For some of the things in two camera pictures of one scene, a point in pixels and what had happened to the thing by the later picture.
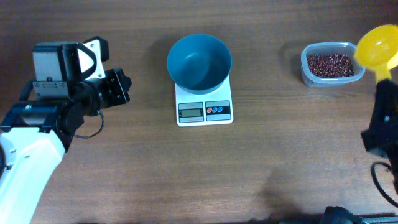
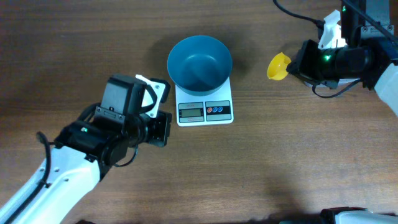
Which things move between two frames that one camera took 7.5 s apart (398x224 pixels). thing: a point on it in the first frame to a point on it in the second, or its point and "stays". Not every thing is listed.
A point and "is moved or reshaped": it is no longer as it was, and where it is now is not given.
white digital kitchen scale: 216,108 stays
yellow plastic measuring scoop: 377,48 is moved or reshaped
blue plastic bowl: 198,63 stays
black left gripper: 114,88 to 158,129
